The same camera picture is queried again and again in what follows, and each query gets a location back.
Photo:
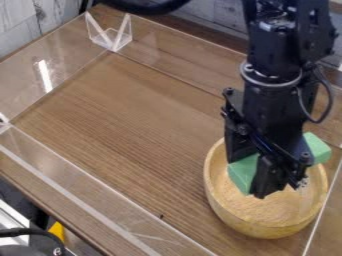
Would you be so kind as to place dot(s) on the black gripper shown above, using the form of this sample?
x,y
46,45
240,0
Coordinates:
x,y
264,123

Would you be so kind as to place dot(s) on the green rectangular block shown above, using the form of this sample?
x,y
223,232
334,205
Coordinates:
x,y
242,170

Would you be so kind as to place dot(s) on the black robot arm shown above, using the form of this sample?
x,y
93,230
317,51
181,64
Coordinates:
x,y
292,36

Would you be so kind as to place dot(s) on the brown wooden bowl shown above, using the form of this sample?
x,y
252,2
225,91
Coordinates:
x,y
276,217

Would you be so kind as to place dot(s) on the yellow black equipment part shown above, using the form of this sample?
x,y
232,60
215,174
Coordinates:
x,y
56,229

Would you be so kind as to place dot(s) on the clear acrylic corner bracket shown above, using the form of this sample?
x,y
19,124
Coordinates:
x,y
113,39

